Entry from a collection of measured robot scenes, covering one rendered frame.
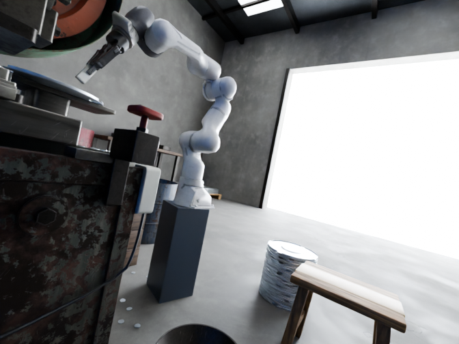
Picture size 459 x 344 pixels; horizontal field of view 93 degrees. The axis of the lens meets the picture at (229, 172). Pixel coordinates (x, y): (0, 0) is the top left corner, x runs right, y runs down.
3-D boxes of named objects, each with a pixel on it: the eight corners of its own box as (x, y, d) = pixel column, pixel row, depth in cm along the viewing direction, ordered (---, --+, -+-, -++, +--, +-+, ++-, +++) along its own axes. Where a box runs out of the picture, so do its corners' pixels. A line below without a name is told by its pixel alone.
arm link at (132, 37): (130, 44, 92) (122, 51, 90) (106, 11, 82) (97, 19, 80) (149, 39, 85) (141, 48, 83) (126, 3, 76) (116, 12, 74)
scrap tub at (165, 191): (147, 225, 209) (157, 177, 210) (177, 240, 186) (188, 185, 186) (103, 231, 174) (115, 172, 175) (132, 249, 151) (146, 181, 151)
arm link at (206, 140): (214, 123, 127) (239, 123, 116) (192, 155, 118) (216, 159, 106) (205, 108, 120) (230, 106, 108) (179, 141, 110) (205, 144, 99)
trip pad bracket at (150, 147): (122, 203, 56) (137, 130, 56) (145, 213, 51) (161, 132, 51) (98, 204, 51) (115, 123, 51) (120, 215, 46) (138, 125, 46)
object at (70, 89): (-88, 44, 43) (-87, 40, 43) (20, 92, 71) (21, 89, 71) (76, 84, 49) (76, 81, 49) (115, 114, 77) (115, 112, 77)
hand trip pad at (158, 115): (145, 143, 55) (151, 114, 55) (160, 145, 51) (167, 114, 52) (118, 136, 49) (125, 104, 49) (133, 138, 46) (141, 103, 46)
